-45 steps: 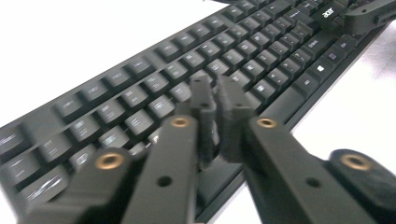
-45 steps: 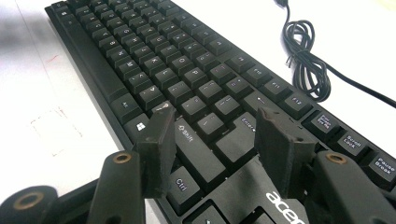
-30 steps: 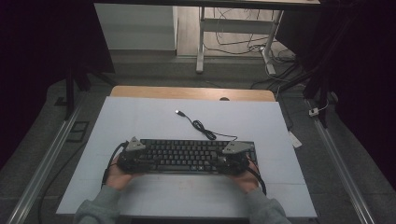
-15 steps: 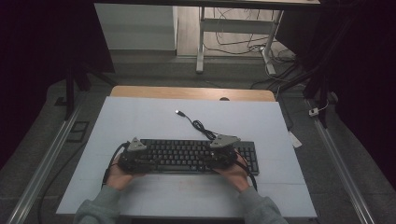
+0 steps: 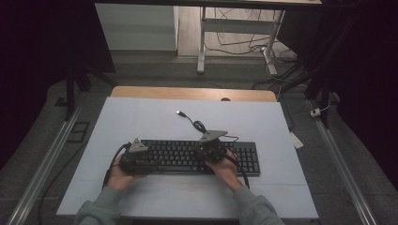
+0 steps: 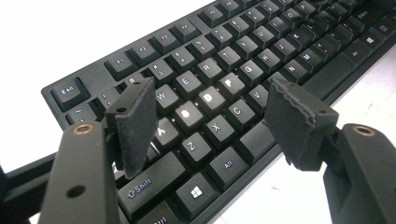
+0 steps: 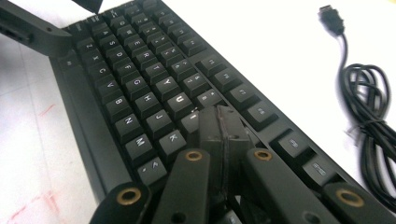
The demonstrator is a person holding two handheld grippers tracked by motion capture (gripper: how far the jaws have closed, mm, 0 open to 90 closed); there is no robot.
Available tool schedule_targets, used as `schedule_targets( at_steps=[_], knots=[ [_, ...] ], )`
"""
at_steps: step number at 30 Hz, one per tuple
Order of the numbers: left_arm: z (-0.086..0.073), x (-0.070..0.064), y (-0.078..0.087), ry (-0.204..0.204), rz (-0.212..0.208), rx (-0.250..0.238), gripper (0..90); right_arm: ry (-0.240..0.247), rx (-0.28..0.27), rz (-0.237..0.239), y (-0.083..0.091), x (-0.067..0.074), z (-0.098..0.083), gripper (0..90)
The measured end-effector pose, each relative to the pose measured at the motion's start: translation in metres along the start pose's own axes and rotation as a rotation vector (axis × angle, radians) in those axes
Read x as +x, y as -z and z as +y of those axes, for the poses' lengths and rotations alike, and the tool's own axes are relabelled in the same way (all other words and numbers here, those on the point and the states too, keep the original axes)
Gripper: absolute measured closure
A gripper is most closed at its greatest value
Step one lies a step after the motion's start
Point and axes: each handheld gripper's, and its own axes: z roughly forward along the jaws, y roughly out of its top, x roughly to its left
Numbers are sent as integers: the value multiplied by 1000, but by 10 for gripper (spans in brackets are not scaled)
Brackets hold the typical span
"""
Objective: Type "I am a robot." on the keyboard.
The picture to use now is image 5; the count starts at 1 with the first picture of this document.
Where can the black metal stand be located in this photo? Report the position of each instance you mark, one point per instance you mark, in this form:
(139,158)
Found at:
(324,93)
(70,93)

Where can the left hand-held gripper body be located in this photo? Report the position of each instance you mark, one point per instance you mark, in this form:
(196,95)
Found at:
(134,162)

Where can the white metal desk frame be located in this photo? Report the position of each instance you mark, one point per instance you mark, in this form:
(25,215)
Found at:
(237,25)

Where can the white cabinet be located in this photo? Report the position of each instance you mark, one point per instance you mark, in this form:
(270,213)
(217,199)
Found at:
(134,28)

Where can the aluminium floor rail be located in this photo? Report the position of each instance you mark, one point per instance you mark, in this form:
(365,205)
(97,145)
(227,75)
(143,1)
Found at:
(341,165)
(43,168)

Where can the white paper tag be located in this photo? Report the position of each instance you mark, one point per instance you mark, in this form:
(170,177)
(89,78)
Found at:
(296,140)

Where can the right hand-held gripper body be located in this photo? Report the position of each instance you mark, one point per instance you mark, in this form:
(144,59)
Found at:
(212,150)

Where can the person's left hand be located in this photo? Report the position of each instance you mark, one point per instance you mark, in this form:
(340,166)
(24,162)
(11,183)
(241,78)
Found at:
(120,181)

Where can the small white adapter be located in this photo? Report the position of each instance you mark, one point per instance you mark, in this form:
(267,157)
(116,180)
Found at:
(315,112)

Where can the black computer keyboard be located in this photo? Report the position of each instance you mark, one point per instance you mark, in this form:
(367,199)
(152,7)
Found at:
(178,156)

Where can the person's right hand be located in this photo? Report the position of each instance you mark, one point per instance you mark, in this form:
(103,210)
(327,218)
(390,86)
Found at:
(228,172)

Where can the dark curtain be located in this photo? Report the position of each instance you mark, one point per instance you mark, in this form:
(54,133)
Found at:
(31,47)
(366,62)

